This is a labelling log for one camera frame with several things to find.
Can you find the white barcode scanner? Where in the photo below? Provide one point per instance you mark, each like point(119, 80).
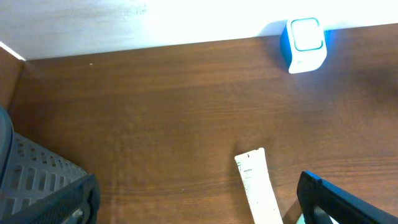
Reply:
point(303, 45)

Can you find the teal snack packet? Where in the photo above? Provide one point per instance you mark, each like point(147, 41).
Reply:
point(301, 220)

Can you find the dark mesh basket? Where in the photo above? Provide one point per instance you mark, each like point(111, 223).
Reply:
point(29, 172)

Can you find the white cream tube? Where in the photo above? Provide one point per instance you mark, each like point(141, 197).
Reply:
point(252, 167)

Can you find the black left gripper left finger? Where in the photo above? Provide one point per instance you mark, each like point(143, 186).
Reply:
point(82, 194)

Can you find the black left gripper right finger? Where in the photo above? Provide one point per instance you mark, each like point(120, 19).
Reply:
point(320, 199)

